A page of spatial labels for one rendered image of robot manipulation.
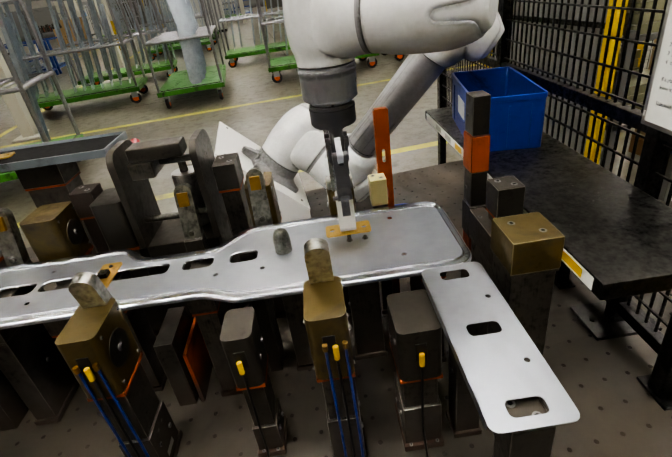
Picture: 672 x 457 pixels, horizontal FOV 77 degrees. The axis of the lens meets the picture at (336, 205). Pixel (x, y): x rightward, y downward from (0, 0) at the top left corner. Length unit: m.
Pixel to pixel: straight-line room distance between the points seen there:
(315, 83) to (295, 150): 0.77
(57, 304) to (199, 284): 0.25
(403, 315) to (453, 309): 0.08
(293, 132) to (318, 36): 0.81
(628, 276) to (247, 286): 0.57
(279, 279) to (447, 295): 0.28
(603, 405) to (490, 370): 0.43
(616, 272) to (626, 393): 0.35
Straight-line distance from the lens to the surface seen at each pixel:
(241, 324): 0.69
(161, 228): 1.10
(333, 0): 0.61
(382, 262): 0.74
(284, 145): 1.41
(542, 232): 0.72
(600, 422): 0.95
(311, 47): 0.63
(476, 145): 0.94
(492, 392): 0.56
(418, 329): 0.65
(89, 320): 0.74
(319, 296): 0.62
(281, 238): 0.78
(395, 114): 1.26
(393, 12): 0.58
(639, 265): 0.74
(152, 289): 0.82
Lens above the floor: 1.44
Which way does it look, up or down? 28 degrees down
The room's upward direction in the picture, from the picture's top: 8 degrees counter-clockwise
